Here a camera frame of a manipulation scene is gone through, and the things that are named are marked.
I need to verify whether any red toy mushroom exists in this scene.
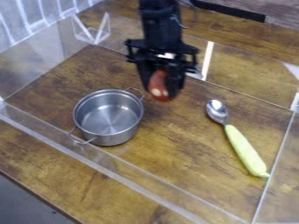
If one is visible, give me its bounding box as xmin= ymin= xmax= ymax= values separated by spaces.
xmin=148 ymin=70 xmax=169 ymax=102

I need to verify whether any clear acrylic barrier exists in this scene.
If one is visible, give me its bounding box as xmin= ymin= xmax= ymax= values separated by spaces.
xmin=0 ymin=0 xmax=299 ymax=224

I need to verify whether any small silver pot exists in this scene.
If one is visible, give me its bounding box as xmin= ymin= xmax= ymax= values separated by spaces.
xmin=68 ymin=87 xmax=145 ymax=146

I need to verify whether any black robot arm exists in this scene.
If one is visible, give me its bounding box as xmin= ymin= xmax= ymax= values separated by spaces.
xmin=125 ymin=0 xmax=200 ymax=102

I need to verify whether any black bar in background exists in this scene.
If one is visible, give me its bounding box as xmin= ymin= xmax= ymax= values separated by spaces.
xmin=189 ymin=0 xmax=266 ymax=23

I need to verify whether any spoon with yellow handle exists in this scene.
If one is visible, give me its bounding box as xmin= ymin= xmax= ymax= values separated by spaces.
xmin=205 ymin=99 xmax=269 ymax=178

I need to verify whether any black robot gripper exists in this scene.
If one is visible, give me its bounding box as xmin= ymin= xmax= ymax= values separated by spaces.
xmin=125 ymin=5 xmax=198 ymax=99

